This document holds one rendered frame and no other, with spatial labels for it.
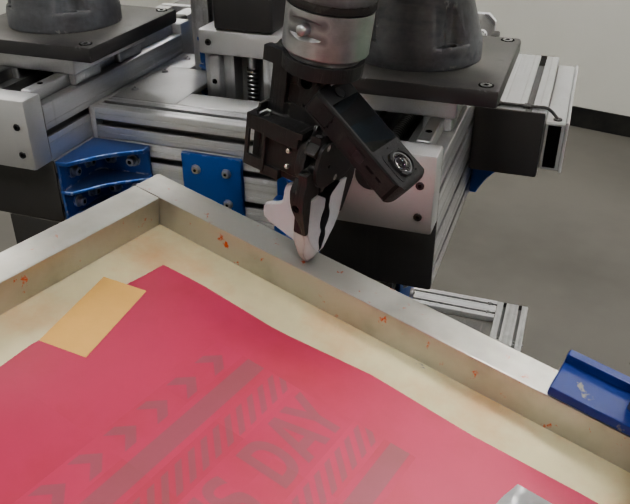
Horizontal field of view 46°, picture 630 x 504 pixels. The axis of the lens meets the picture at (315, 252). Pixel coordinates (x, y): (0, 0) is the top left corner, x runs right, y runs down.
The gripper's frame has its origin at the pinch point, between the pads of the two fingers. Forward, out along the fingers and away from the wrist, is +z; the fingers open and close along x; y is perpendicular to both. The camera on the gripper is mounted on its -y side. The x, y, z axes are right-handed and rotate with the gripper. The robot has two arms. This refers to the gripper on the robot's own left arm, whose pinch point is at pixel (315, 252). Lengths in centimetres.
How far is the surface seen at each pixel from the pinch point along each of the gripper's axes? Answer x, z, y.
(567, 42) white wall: -353, 79, 61
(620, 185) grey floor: -288, 114, 2
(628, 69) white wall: -353, 83, 27
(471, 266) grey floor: -183, 119, 31
